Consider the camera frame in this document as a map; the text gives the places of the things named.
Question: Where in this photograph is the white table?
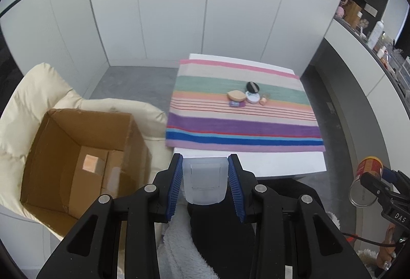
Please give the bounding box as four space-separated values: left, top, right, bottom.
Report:
173 54 327 178

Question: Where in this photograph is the tall white bottle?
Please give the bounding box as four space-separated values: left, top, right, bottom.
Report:
368 20 384 50

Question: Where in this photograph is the wooden cube box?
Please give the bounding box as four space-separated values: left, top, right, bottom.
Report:
83 154 108 174

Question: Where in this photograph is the striped colourful cloth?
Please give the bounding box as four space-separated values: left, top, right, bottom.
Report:
165 59 326 153

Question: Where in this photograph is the black cable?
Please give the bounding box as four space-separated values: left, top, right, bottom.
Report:
340 232 399 247

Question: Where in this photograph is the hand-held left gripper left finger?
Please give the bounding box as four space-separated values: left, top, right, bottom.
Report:
37 153 184 279

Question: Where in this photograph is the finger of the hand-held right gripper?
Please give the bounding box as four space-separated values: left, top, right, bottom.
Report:
380 166 410 194
359 173 396 204

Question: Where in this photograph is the white fluffy blanket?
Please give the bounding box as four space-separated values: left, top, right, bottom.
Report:
158 207 378 279

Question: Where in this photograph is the red can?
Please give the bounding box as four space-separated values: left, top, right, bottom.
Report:
348 156 384 208

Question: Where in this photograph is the person's right hand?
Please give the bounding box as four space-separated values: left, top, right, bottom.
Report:
376 223 401 270

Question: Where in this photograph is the light blue case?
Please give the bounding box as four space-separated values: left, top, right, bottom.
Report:
182 157 229 205

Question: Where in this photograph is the brown carton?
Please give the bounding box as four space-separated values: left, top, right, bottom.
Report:
344 0 364 26

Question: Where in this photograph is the cream padded chair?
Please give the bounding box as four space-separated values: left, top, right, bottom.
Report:
0 63 175 279

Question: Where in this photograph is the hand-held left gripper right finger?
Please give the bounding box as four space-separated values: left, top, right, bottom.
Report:
227 153 374 279

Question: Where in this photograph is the brown cardboard box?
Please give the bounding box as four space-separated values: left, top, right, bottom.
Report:
20 108 152 230

